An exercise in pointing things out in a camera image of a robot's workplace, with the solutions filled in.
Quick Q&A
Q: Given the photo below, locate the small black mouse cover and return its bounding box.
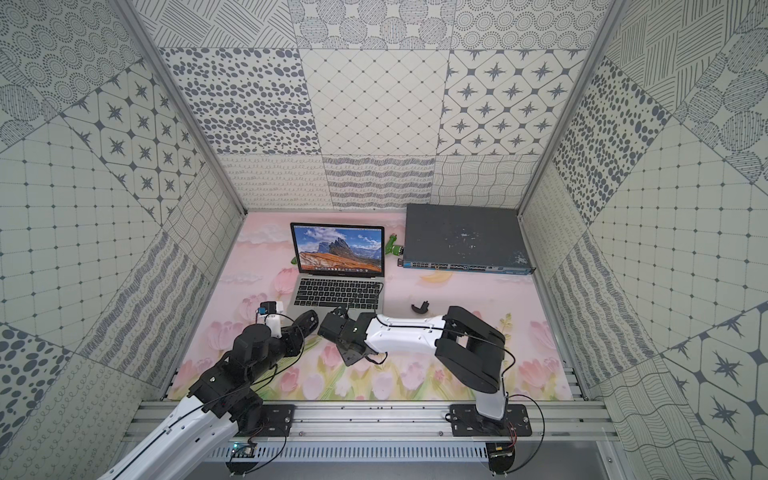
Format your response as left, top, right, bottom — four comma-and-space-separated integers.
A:
411, 301, 429, 315

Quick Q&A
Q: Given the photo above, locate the black wireless mouse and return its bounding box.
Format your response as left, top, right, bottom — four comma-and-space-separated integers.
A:
294, 309, 319, 339

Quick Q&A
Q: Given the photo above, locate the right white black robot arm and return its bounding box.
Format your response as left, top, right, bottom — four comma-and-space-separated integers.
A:
318, 306, 514, 422

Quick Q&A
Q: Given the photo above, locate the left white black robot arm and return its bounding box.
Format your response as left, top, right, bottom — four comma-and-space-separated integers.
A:
102, 315, 318, 479

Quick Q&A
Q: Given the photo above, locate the silver open laptop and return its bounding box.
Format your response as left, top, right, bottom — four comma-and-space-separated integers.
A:
287, 222, 385, 319

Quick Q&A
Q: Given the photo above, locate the pink floral table mat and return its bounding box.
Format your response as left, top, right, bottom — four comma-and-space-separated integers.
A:
169, 212, 574, 401

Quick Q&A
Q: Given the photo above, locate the green plastic toy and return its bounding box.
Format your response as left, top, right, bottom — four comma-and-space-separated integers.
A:
384, 233, 404, 257

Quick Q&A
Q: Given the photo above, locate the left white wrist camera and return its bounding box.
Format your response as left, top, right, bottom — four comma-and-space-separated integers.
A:
256, 301, 284, 338

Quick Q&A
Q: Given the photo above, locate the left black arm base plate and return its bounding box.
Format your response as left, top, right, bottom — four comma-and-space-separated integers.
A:
238, 404, 296, 438

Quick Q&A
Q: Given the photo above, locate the aluminium mounting rail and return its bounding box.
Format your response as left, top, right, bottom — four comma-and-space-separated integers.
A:
122, 399, 619, 444

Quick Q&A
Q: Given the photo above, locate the dark grey network switch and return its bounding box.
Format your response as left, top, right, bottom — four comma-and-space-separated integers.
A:
402, 204, 535, 275

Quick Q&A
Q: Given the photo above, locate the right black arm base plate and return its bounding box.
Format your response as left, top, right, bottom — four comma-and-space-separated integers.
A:
444, 404, 533, 437

